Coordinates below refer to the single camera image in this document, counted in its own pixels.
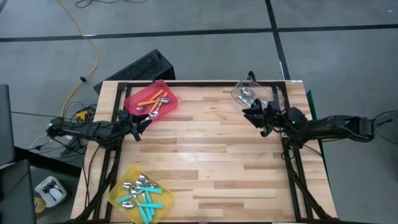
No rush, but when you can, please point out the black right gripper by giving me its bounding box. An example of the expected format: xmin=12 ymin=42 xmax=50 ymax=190
xmin=242 ymin=99 xmax=287 ymax=138

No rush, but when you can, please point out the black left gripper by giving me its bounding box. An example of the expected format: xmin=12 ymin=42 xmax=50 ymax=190
xmin=116 ymin=108 xmax=153 ymax=142

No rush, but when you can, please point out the orange-handled metal spoon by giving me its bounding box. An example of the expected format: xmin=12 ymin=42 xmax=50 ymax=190
xmin=136 ymin=89 xmax=165 ymax=112
xmin=137 ymin=96 xmax=172 ymax=106
xmin=148 ymin=91 xmax=169 ymax=118
xmin=141 ymin=104 xmax=162 ymax=123

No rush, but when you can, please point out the blue-striped-handle metal spoon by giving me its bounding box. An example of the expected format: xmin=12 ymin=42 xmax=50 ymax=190
xmin=238 ymin=95 xmax=253 ymax=107
xmin=241 ymin=86 xmax=269 ymax=105

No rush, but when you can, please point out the red translucent plastic bin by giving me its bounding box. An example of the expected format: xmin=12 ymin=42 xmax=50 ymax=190
xmin=123 ymin=79 xmax=180 ymax=123

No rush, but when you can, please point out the teal-handled metal spoon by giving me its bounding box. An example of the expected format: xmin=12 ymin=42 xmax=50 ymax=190
xmin=127 ymin=186 xmax=150 ymax=224
xmin=122 ymin=201 xmax=164 ymax=209
xmin=139 ymin=174 xmax=154 ymax=222
xmin=116 ymin=182 xmax=157 ymax=202
xmin=133 ymin=179 xmax=156 ymax=217
xmin=122 ymin=182 xmax=164 ymax=194

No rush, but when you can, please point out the clear plastic bin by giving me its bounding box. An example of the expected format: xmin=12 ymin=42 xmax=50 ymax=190
xmin=230 ymin=75 xmax=285 ymax=121

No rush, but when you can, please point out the green panel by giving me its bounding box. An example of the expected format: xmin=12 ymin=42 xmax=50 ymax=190
xmin=306 ymin=89 xmax=330 ymax=187

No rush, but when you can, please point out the black perforated box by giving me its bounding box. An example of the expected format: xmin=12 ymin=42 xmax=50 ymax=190
xmin=93 ymin=49 xmax=176 ymax=95

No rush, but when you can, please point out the yellow power plug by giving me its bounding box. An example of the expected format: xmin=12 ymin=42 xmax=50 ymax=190
xmin=75 ymin=109 xmax=90 ymax=121

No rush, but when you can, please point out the yellow translucent plastic bin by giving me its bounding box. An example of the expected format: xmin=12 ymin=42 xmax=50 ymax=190
xmin=107 ymin=164 xmax=174 ymax=224

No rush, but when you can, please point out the black floor beam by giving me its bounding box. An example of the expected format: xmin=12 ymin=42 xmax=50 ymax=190
xmin=14 ymin=146 xmax=83 ymax=179

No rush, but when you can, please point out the white tray with earphones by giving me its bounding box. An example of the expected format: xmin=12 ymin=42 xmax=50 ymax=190
xmin=34 ymin=175 xmax=68 ymax=208

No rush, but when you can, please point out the dark grey panel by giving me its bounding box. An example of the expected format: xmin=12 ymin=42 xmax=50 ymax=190
xmin=0 ymin=159 xmax=37 ymax=224
xmin=0 ymin=83 xmax=16 ymax=167

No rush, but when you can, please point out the yellow extension cable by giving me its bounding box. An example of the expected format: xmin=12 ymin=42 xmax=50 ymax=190
xmin=55 ymin=0 xmax=100 ymax=119

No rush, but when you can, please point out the white cable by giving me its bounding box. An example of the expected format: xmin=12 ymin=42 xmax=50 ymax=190
xmin=27 ymin=133 xmax=68 ymax=150

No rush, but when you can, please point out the thin black floor cable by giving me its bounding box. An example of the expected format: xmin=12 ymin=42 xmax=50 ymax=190
xmin=73 ymin=0 xmax=149 ymax=9

